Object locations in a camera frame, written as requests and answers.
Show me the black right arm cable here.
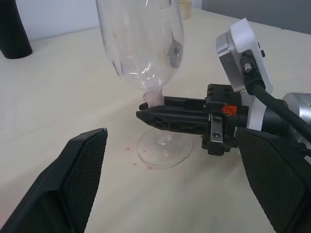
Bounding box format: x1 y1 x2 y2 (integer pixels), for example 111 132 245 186
242 69 311 156

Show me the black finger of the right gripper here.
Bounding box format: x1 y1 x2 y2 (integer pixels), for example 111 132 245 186
136 105 211 135
138 95 208 111

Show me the clear wine glass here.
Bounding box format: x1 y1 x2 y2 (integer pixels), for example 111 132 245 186
95 0 193 171

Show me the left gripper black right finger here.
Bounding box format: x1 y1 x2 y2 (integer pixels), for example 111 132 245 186
234 127 311 233

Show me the clear tape roll yellow core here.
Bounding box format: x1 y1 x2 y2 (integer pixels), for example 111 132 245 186
178 0 193 20

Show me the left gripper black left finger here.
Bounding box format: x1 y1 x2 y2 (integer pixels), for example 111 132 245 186
0 127 108 233

